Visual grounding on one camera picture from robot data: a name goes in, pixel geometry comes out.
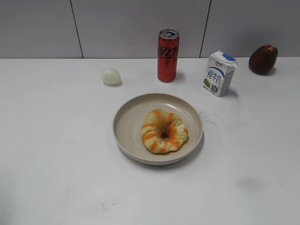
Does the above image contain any beige round plate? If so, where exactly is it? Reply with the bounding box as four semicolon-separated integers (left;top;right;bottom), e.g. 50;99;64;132
112;93;204;165

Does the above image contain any white egg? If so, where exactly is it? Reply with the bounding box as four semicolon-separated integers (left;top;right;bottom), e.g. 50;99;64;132
101;67;121;85

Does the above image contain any white blue milk carton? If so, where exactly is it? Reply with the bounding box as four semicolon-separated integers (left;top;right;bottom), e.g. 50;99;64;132
203;51;238;98

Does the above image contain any red soda can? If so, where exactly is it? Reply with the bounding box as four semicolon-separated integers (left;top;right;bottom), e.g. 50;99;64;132
157;29;180;83

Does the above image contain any dark red fruit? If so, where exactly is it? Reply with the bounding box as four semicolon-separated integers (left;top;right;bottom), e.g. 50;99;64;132
248;45;278;75

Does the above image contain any ring-shaped croissant bread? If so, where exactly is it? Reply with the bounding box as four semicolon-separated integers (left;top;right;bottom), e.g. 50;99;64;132
141;109;189;154

